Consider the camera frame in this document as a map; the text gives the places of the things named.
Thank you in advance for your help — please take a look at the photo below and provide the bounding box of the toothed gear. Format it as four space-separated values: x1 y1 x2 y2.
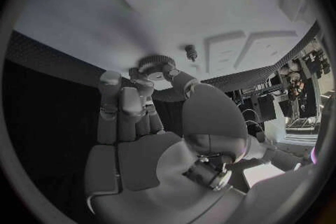
137 55 178 80

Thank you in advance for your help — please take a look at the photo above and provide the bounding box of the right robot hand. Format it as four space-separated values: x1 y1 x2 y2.
82 63 250 224

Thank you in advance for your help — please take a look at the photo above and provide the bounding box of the desk with dark screens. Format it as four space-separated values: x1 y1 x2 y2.
225 72 279 124

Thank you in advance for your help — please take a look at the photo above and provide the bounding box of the white cable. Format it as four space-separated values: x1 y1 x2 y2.
240 109 267 138

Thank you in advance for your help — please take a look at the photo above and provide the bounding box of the person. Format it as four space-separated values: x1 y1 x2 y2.
286 72 307 103

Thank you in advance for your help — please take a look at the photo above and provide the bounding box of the white task board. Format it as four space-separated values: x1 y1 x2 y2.
12 0 321 91

